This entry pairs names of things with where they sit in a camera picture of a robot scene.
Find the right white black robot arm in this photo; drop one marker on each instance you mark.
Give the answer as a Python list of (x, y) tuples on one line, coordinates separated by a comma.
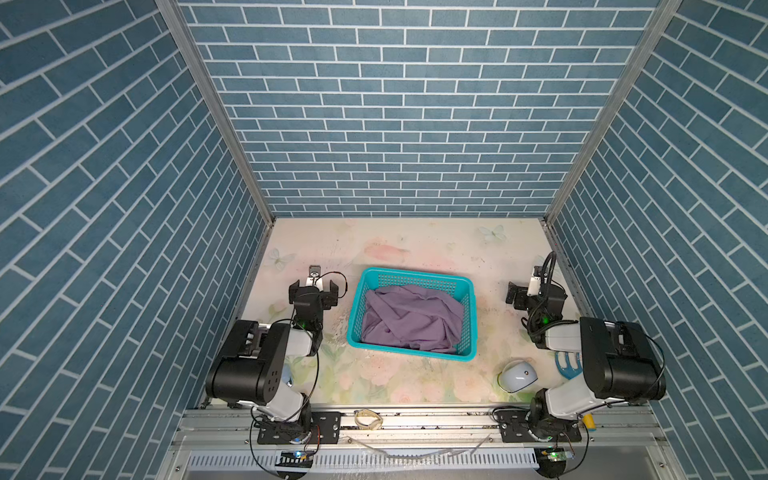
[(618, 362)]

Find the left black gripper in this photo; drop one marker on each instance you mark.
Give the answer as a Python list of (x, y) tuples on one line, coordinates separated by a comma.
[(306, 288)]

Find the white slotted cable duct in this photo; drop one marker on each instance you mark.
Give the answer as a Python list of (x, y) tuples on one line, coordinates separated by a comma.
[(364, 460)]

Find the teal plastic mesh basket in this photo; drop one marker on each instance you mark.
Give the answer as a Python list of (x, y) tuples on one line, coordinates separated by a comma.
[(460, 288)]

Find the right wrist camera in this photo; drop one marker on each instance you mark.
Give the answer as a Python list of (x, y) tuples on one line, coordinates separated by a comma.
[(538, 278)]

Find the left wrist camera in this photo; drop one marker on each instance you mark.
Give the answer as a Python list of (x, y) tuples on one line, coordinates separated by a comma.
[(315, 277)]

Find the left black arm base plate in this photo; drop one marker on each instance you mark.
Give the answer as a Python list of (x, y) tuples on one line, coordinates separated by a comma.
[(321, 427)]

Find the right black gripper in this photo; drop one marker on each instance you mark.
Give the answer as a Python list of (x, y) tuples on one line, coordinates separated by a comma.
[(519, 293)]

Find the grey computer mouse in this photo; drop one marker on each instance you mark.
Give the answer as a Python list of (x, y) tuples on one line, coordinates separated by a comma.
[(516, 376)]

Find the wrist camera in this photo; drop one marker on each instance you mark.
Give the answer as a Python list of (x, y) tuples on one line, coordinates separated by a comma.
[(315, 277), (538, 278)]

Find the beige rubber band loop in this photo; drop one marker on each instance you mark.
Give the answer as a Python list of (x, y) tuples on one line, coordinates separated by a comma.
[(366, 419)]

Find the purple trousers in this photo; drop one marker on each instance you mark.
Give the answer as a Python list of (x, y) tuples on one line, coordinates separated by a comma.
[(412, 317)]

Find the aluminium front rail frame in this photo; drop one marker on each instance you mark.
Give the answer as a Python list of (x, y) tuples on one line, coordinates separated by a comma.
[(625, 443)]

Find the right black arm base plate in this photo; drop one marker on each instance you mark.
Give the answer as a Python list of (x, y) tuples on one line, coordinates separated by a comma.
[(518, 425)]

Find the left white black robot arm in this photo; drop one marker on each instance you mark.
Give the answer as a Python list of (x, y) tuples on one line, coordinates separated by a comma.
[(248, 369)]

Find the blue garden rake yellow handle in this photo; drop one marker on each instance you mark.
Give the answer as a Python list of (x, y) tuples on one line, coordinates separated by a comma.
[(570, 372)]

